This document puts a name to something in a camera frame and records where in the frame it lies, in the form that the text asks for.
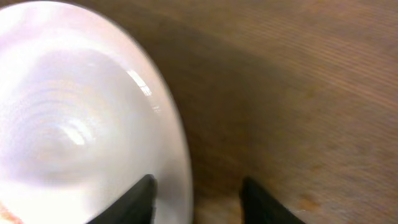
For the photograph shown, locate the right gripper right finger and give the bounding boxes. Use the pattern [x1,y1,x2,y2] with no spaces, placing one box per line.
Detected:
[239,177,305,224]

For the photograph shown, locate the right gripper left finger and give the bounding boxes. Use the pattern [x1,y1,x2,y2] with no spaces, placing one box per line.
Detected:
[87,174,157,224]

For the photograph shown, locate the pink white plate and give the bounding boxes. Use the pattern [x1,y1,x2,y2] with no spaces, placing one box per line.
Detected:
[1,1,193,224]

